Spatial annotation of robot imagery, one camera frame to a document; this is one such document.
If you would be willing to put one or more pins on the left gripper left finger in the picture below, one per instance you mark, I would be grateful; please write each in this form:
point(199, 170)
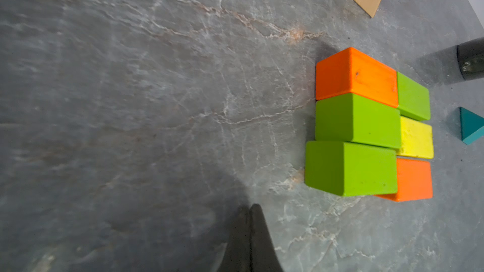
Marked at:
point(237, 256)

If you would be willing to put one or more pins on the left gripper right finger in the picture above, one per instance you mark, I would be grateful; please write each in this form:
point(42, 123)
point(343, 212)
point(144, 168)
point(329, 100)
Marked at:
point(263, 254)

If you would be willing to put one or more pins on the green block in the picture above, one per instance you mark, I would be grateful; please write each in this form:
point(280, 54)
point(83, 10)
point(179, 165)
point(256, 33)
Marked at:
point(413, 99)
point(353, 118)
point(349, 169)

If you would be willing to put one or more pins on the orange block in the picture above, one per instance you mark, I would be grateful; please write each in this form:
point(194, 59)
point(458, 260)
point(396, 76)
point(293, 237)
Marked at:
point(414, 181)
point(351, 71)

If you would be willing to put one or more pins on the yellow block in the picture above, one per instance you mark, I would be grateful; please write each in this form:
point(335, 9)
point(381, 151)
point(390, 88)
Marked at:
point(417, 139)

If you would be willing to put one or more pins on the teal small block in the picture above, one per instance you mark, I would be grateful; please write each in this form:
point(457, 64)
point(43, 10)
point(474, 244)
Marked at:
point(471, 126)

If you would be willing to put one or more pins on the black cylinder container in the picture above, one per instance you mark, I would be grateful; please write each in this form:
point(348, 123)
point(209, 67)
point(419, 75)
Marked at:
point(470, 59)

